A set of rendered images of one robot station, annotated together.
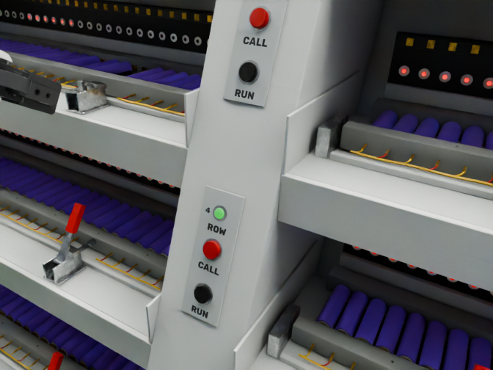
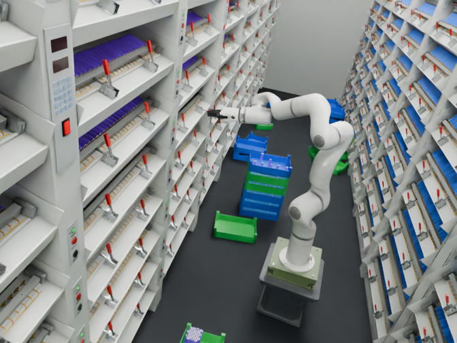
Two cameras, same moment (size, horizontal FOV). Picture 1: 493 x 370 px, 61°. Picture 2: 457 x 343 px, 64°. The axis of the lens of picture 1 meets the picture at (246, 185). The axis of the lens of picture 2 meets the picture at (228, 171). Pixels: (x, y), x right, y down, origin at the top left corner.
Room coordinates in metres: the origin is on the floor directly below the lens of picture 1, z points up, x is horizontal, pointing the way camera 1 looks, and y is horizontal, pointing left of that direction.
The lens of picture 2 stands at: (0.85, 2.00, 1.72)
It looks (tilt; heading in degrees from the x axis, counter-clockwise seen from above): 31 degrees down; 252
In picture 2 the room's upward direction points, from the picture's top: 10 degrees clockwise
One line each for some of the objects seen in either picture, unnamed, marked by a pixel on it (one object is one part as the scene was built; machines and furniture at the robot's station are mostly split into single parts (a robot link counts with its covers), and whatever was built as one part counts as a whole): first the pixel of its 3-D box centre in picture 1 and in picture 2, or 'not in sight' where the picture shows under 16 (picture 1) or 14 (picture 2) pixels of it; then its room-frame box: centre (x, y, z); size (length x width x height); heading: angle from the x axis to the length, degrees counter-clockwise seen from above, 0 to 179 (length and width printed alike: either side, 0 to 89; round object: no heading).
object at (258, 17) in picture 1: (260, 19); not in sight; (0.36, 0.02, 1.07); 0.02 x 0.01 x 0.02; 64
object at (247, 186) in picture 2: not in sight; (265, 180); (-0.17, -0.17, 0.28); 0.30 x 0.20 x 0.08; 162
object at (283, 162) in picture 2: not in sight; (269, 162); (-0.17, -0.17, 0.44); 0.30 x 0.20 x 0.08; 162
